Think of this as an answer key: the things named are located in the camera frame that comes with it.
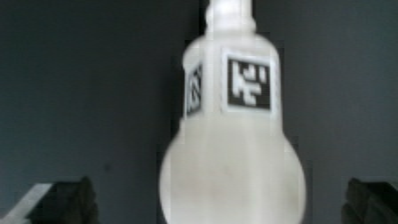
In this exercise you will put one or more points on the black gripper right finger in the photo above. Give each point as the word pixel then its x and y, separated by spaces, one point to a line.
pixel 370 207

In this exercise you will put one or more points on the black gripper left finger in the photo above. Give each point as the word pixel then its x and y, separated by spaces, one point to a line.
pixel 57 203

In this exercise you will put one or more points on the white lamp bulb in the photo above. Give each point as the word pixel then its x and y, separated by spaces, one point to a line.
pixel 231 176

